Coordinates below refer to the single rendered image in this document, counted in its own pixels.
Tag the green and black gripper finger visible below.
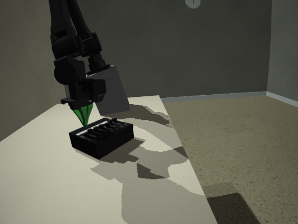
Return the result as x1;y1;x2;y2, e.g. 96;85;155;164
86;104;93;126
72;106;87;127

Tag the black lighting desk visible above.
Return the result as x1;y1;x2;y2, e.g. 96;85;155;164
69;117;134;159

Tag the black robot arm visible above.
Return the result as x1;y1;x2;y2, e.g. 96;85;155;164
49;0;111;103

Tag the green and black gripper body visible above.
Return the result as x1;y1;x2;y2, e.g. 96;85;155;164
61;97;93;110

